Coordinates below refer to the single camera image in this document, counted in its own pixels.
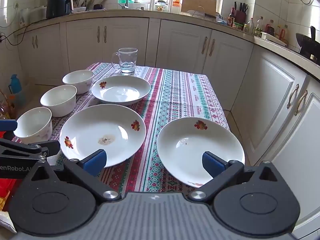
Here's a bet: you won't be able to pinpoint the black wok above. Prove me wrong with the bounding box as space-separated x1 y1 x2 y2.
296 26 320 65

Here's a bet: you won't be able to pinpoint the white kitchen cabinets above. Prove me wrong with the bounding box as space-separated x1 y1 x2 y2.
17 17 319 239

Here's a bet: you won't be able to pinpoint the blue thermos jug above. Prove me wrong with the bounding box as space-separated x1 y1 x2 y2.
8 74 25 107

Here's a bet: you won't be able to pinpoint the patterned tablecloth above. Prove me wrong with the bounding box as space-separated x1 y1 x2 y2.
11 62 231 193

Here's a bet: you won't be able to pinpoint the knife block with knives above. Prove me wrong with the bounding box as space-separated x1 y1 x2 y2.
234 1 248 24

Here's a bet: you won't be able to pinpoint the clear glass mug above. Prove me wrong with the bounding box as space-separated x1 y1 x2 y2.
111 48 138 74

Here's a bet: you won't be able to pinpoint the black air fryer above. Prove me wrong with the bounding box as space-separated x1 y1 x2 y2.
46 0 73 20

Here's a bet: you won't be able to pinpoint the white fruit plate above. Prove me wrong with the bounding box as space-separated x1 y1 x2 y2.
157 117 245 188
91 76 151 106

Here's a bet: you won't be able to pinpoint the wooden cutting board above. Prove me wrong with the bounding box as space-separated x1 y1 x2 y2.
181 0 216 16

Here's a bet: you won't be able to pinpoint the white bowl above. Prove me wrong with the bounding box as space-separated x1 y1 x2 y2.
62 70 94 95
40 85 77 118
14 107 53 144

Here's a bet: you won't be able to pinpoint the red cardboard box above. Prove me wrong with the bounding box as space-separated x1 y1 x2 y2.
1 131 26 211

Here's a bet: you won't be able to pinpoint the stained white plate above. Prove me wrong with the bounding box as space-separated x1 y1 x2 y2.
59 104 146 167

